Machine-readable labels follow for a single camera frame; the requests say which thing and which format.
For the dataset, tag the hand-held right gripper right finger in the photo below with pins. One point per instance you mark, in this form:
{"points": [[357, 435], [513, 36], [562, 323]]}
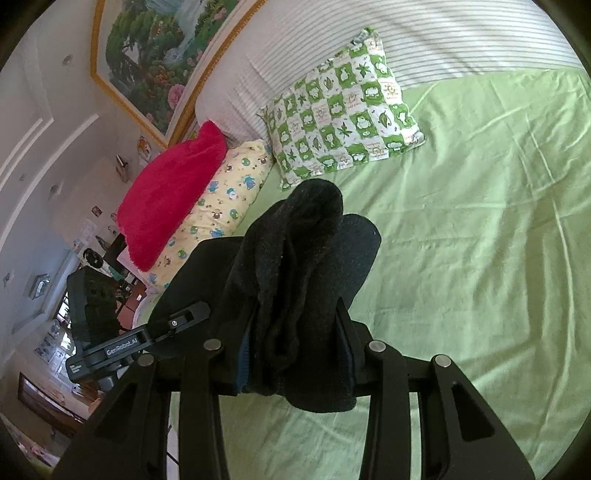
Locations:
{"points": [[346, 355]]}

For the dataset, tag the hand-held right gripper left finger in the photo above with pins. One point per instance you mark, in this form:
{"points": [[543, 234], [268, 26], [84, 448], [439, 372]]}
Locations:
{"points": [[242, 369]]}

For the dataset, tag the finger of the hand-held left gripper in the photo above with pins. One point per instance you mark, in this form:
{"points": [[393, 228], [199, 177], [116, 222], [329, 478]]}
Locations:
{"points": [[180, 321]]}

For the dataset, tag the black pants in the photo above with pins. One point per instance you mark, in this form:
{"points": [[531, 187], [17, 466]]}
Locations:
{"points": [[300, 258]]}

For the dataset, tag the square ceiling lamp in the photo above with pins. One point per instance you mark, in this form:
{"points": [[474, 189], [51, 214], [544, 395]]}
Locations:
{"points": [[40, 285]]}

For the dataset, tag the red fluffy pillow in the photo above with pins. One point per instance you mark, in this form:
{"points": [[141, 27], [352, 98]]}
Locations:
{"points": [[171, 194]]}

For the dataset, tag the yellow printed pillow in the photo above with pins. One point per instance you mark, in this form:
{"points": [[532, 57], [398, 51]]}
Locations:
{"points": [[221, 194]]}

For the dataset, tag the green checkered pillow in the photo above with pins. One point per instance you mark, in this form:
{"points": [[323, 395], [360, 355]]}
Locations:
{"points": [[341, 120]]}

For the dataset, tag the gold framed landscape painting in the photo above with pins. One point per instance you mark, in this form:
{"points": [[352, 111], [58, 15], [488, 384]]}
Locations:
{"points": [[152, 55]]}

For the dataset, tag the white striped bolster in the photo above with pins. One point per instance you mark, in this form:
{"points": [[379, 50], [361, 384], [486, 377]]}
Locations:
{"points": [[438, 32]]}

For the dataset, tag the wall hook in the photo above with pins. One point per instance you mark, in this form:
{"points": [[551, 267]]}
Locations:
{"points": [[122, 166]]}

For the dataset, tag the orange wall sticker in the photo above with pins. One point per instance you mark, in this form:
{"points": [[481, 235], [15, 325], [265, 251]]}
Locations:
{"points": [[145, 147]]}

